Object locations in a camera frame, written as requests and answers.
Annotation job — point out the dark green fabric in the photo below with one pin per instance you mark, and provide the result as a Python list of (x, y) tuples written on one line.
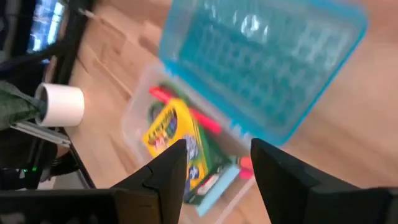
[(15, 105)]

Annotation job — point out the grey metal rail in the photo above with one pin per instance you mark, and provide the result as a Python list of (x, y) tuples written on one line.
[(40, 133)]

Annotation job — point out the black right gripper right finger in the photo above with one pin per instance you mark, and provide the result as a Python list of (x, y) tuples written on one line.
[(286, 186)]

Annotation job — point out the blue lit screen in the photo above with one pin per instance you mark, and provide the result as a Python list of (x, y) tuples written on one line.
[(46, 25)]

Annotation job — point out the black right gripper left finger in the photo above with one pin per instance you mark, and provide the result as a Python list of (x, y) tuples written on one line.
[(168, 174)]

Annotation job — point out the translucent pencil box blue lid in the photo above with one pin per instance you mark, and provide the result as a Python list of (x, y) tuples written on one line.
[(264, 77)]

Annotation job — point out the red marker pen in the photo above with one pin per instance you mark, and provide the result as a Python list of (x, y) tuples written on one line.
[(205, 123)]

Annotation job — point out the pink rubber eraser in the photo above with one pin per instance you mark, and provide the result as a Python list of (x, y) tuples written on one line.
[(246, 165)]

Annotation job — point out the black vertical table post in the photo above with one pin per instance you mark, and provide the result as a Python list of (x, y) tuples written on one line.
[(73, 40)]

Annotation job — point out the yellow green crayon box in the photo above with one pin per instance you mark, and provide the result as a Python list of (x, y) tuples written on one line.
[(174, 124)]

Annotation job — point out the green pencil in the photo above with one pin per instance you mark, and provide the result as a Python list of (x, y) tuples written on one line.
[(175, 90)]

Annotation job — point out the white paper roll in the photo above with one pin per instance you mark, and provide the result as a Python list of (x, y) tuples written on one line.
[(65, 105)]

